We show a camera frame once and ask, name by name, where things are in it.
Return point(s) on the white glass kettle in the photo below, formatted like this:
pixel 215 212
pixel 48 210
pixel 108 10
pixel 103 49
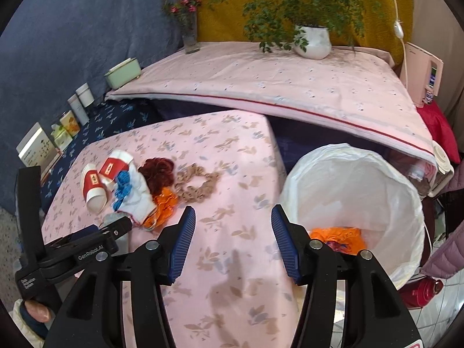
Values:
pixel 443 159

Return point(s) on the green plant in white pot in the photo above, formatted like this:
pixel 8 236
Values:
pixel 312 41

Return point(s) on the beige knitted scrunchie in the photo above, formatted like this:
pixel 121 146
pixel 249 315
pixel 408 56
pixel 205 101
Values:
pixel 188 188

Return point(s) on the purple down jacket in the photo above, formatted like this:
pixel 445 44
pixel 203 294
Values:
pixel 447 257

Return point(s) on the red and white paper cup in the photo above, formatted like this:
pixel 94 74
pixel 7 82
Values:
pixel 113 166
pixel 92 183

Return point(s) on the white canister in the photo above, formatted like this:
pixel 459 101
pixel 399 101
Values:
pixel 85 96
pixel 78 110

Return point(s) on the beige curtain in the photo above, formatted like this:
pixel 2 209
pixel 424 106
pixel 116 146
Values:
pixel 435 18

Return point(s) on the red thermos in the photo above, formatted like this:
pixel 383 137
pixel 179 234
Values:
pixel 422 292

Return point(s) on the pale green box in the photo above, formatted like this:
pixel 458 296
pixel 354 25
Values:
pixel 123 74

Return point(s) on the blue and white cloth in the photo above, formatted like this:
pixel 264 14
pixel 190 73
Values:
pixel 139 192

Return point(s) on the orange printed plastic wrapper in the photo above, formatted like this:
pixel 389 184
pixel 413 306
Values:
pixel 331 237

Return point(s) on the blue blanket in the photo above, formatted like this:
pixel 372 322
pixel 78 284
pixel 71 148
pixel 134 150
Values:
pixel 83 32

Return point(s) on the trash bin with white bag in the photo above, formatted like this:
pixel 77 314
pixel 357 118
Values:
pixel 348 188

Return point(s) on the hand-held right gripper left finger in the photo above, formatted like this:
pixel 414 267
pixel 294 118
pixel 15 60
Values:
pixel 181 246

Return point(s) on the glass vase with red flowers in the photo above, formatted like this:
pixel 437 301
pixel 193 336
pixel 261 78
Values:
pixel 189 32

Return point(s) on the white flat box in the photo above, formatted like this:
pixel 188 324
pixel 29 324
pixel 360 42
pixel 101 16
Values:
pixel 36 148

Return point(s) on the dark red scrunchie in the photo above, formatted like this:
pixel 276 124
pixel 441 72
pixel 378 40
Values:
pixel 156 174

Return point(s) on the red cloth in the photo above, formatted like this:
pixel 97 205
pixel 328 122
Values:
pixel 440 130

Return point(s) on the pink quilt with red stripe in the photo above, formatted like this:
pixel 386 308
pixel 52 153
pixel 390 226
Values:
pixel 275 83

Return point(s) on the pink water dispenser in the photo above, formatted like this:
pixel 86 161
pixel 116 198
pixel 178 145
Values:
pixel 417 76

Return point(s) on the yellow blanket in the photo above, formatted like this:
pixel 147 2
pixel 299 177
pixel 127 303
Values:
pixel 224 21

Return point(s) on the person's left hand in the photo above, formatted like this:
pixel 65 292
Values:
pixel 37 310

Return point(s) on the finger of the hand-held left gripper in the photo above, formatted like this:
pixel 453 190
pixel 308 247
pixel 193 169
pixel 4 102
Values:
pixel 85 232
pixel 118 227

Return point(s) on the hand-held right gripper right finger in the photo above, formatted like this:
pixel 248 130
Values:
pixel 284 246

